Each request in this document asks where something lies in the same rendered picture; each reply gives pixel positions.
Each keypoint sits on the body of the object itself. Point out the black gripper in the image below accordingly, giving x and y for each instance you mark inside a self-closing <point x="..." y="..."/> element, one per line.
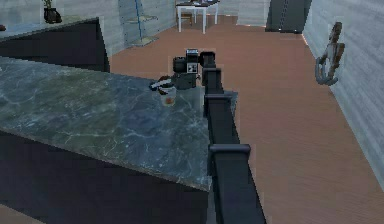
<point x="181" y="71"/>

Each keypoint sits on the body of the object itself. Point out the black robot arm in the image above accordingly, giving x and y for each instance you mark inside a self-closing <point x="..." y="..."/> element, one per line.
<point x="230" y="180"/>

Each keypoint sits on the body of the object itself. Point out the pale jar with orange spot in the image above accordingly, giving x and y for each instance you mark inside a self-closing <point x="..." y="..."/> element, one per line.
<point x="168" y="98"/>

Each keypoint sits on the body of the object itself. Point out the glass shelf with blue pole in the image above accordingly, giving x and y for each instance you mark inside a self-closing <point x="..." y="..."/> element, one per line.
<point x="140" y="23"/>

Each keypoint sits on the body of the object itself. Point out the brown wooden chair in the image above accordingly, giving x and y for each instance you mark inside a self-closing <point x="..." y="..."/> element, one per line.
<point x="186" y="18"/>

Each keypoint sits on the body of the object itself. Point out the dark counter with marble top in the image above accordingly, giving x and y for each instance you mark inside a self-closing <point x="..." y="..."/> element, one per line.
<point x="100" y="126"/>

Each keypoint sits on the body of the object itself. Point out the white table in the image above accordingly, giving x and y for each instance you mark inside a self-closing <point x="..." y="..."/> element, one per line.
<point x="196" y="10"/>

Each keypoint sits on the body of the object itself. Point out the dark things on table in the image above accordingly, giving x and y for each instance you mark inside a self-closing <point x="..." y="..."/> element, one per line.
<point x="201" y="2"/>

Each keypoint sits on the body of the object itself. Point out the dark counter with grey top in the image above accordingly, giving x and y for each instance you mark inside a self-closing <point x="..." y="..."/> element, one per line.
<point x="56" y="43"/>

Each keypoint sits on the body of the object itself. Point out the house plant in black pot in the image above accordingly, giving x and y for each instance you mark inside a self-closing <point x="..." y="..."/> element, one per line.
<point x="51" y="14"/>

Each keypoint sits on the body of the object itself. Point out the dark tall cupboard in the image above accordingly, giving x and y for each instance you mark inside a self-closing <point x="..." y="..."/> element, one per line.
<point x="287" y="15"/>

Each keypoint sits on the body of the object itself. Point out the grey and brown wall ornament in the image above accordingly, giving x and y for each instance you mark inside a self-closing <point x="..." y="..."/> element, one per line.
<point x="330" y="56"/>

